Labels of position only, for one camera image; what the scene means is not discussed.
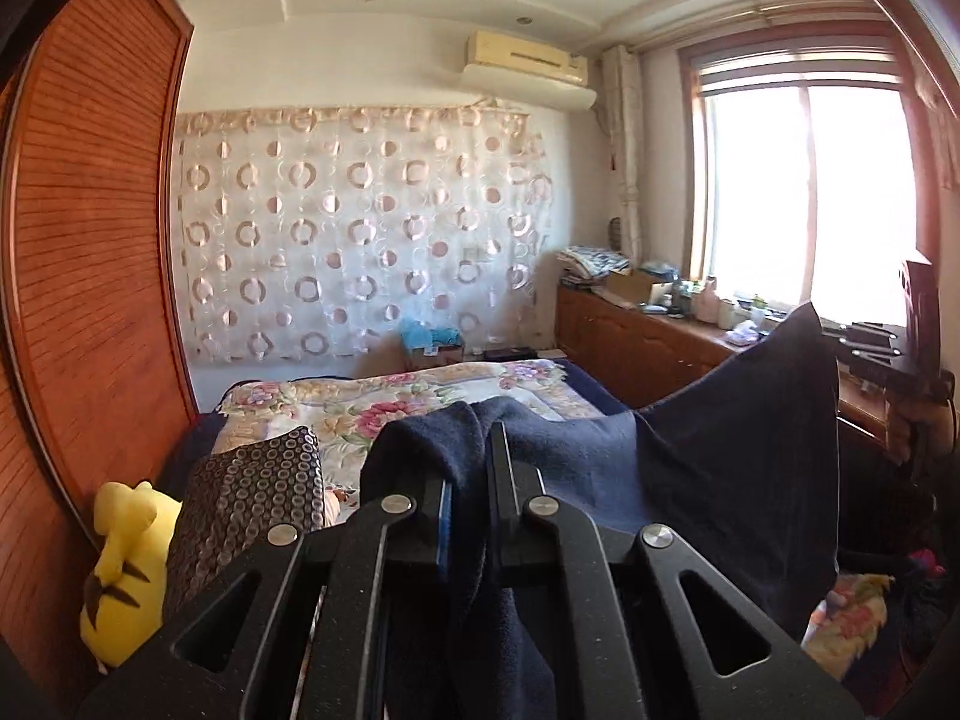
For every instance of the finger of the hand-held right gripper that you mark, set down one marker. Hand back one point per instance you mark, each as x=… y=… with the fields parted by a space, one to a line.
x=862 y=330
x=870 y=352

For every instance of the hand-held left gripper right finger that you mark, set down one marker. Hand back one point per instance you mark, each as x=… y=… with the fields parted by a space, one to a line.
x=517 y=525

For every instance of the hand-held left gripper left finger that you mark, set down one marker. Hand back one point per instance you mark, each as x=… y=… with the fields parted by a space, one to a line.
x=427 y=540

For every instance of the navy printed t-shirt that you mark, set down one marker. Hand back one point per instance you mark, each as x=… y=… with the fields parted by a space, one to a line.
x=675 y=465

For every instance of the person's right hand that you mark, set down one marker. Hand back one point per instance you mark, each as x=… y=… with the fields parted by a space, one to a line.
x=907 y=427

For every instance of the white bottle green cap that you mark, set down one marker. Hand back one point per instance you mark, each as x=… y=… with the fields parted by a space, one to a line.
x=758 y=311

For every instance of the navy bed sheet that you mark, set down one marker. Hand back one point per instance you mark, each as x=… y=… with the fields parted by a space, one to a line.
x=592 y=390

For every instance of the pink bottle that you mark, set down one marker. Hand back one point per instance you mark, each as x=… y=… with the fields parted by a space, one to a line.
x=709 y=304

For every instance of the window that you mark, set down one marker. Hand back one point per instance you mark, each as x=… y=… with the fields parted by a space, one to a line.
x=795 y=187

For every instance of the dark circle-patterned pillow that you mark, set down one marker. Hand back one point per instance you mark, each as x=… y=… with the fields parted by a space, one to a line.
x=240 y=502

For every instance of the cardboard box with teal cloth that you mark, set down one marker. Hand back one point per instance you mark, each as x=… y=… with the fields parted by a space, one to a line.
x=431 y=345

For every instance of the wooden cabinet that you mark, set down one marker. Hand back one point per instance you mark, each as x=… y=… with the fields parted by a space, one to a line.
x=645 y=345

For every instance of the open cardboard box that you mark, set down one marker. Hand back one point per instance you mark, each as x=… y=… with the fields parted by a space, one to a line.
x=634 y=285

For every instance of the stack of folded cloths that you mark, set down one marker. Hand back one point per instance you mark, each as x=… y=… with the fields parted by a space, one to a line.
x=592 y=262

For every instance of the pale window curtain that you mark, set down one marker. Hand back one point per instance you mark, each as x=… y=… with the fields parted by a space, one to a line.
x=626 y=165

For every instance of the yellow plush toy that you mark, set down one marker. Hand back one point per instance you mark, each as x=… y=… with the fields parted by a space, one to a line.
x=131 y=562

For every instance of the sheer circle-patterned curtain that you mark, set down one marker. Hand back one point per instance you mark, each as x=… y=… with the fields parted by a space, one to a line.
x=360 y=240

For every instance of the white air deflector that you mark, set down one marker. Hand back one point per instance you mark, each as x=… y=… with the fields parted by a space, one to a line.
x=532 y=90

